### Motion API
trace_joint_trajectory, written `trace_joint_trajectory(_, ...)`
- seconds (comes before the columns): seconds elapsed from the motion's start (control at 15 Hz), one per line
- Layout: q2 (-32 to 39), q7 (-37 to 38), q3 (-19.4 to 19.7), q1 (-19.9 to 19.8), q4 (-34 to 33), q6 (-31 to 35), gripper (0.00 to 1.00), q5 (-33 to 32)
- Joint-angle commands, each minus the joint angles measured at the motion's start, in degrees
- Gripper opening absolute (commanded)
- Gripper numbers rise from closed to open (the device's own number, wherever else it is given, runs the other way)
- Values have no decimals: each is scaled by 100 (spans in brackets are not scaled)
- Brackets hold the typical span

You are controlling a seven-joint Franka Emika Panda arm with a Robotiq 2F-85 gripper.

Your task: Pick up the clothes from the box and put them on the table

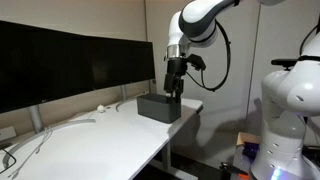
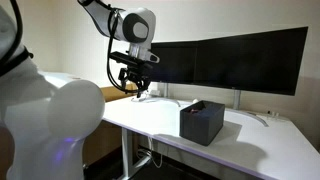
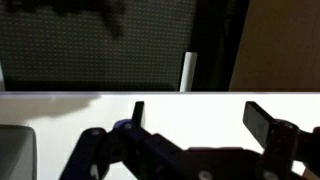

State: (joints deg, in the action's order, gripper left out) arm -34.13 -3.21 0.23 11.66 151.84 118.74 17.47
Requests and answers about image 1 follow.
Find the silver curved monitor stand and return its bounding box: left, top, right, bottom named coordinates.
left=2, top=105, right=95, bottom=168

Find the large black left monitor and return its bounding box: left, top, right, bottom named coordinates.
left=0, top=21, right=93, bottom=113

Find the brown cardboard box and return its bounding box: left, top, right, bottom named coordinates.
left=236, top=132, right=260, bottom=146

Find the small white crumpled object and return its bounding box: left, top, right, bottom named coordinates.
left=97, top=105, right=105, bottom=113

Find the white cable on desk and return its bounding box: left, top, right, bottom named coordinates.
left=6, top=126, right=54, bottom=180

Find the dark grey storage box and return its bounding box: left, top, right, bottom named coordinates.
left=137, top=94, right=181, bottom=124

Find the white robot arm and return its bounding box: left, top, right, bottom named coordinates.
left=164, top=0, right=320, bottom=180

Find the black right monitor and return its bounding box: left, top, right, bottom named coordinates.
left=87, top=38, right=155, bottom=88

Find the black orange tool on floor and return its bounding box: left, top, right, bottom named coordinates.
left=220, top=162, right=248, bottom=176

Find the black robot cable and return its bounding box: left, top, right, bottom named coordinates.
left=185, top=19, right=232, bottom=92

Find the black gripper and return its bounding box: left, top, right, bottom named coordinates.
left=164, top=58, right=187, bottom=102

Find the black camera on stand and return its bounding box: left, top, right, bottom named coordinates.
left=271, top=59, right=297, bottom=71

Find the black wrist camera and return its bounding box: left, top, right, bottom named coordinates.
left=187, top=54, right=206, bottom=71

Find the black cable on desk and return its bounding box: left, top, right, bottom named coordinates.
left=0, top=148, right=18, bottom=175

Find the white wall outlet box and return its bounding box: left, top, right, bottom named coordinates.
left=0, top=126, right=16, bottom=141

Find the white desk leg frame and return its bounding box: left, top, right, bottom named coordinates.
left=149, top=143, right=198, bottom=180

